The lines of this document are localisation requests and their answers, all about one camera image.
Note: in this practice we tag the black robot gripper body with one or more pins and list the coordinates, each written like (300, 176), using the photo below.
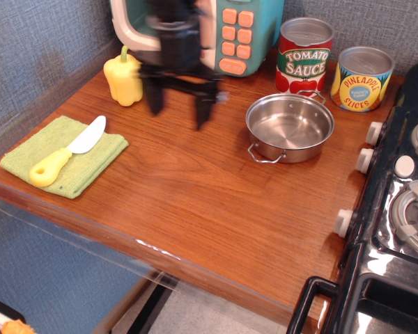
(177, 61)

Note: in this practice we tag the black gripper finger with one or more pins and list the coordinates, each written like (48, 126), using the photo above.
(203, 105)
(153, 87)

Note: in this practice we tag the stainless steel two-handled pot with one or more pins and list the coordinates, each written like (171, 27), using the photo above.
(288, 128)

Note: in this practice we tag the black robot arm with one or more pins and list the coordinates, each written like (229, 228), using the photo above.
(177, 64)

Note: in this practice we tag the green cloth napkin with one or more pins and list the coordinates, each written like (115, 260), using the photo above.
(80, 171)

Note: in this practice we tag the yellow toy bell pepper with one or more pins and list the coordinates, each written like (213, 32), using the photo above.
(122, 75)

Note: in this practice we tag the teal toy microwave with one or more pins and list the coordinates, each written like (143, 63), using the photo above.
(236, 36)

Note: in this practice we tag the tomato sauce can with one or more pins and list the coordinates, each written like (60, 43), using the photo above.
(303, 54)

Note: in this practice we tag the pineapple slices can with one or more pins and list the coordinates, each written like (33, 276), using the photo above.
(361, 78)

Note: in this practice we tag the white stove knob middle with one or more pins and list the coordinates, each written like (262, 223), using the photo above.
(364, 160)

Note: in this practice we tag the white stove knob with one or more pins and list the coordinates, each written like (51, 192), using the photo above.
(364, 160)
(342, 222)
(373, 133)

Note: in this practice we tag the white stove knob upper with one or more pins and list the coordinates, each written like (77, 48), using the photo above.
(373, 133)

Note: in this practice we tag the white stove knob lower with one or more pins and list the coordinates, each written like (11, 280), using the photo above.
(342, 222)

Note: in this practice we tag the black toy stove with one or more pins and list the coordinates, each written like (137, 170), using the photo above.
(377, 289)

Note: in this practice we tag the orange object bottom left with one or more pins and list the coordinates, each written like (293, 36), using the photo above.
(16, 327)

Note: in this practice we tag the yellow-handled toy knife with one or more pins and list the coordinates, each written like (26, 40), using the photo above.
(46, 171)

